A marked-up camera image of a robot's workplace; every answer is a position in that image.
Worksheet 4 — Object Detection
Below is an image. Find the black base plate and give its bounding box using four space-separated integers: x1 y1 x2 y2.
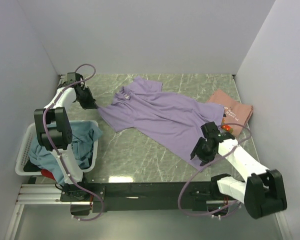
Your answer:
60 181 235 213

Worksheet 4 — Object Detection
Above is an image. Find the purple t shirt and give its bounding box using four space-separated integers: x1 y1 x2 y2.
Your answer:
98 76 225 170

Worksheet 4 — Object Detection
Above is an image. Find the black garment in basket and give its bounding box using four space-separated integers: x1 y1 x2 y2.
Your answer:
23 160 41 173

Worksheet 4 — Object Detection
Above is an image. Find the white laundry basket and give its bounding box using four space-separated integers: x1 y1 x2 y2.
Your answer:
15 123 99 176

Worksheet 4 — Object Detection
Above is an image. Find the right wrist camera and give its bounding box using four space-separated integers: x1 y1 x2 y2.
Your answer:
200 121 221 139

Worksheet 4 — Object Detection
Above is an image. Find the folded pink t shirt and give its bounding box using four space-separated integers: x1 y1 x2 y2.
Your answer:
207 89 254 137

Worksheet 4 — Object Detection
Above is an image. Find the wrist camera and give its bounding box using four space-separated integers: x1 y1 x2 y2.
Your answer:
64 72 84 87
200 121 221 139

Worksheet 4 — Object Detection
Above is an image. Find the red garment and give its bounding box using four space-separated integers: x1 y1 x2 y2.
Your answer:
40 169 55 181

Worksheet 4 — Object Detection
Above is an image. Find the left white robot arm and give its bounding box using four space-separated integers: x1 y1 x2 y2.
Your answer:
29 87 103 185

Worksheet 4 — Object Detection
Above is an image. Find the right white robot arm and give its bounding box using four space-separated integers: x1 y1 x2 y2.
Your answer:
190 133 288 219

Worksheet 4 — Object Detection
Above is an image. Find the light blue t shirt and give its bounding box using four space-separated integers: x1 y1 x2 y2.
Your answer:
28 120 103 185

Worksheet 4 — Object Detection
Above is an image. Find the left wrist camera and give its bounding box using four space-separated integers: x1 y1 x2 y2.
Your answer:
64 72 84 87

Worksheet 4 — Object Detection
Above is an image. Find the aluminium rail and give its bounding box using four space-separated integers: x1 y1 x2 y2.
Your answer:
16 184 62 205

